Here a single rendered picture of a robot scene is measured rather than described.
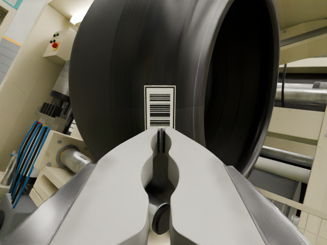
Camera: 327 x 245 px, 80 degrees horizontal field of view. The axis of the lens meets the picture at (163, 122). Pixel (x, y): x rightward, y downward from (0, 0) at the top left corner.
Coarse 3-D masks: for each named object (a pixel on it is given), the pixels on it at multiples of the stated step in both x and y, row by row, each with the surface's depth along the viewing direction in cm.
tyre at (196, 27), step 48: (96, 0) 36; (144, 0) 26; (192, 0) 25; (240, 0) 53; (96, 48) 31; (144, 48) 25; (192, 48) 25; (240, 48) 66; (96, 96) 31; (144, 96) 25; (192, 96) 27; (240, 96) 71; (96, 144) 37; (240, 144) 67
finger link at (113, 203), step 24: (120, 144) 10; (144, 144) 10; (96, 168) 8; (120, 168) 8; (144, 168) 9; (96, 192) 7; (120, 192) 7; (144, 192) 7; (72, 216) 6; (96, 216) 6; (120, 216) 6; (144, 216) 6; (72, 240) 6; (96, 240) 6; (120, 240) 6; (144, 240) 6
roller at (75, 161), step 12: (60, 156) 50; (72, 156) 47; (84, 156) 46; (72, 168) 45; (156, 204) 29; (168, 204) 30; (156, 216) 28; (168, 216) 29; (156, 228) 28; (168, 228) 30
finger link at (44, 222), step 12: (84, 168) 8; (72, 180) 8; (84, 180) 8; (60, 192) 7; (72, 192) 7; (48, 204) 7; (60, 204) 7; (72, 204) 7; (36, 216) 6; (48, 216) 6; (60, 216) 6; (24, 228) 6; (36, 228) 6; (48, 228) 6; (12, 240) 6; (24, 240) 6; (36, 240) 6; (48, 240) 6
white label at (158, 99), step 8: (144, 88) 25; (152, 88) 25; (160, 88) 25; (168, 88) 25; (152, 96) 25; (160, 96) 25; (168, 96) 25; (152, 104) 25; (160, 104) 25; (168, 104) 25; (152, 112) 26; (160, 112) 26; (168, 112) 26; (152, 120) 26; (160, 120) 26; (168, 120) 26
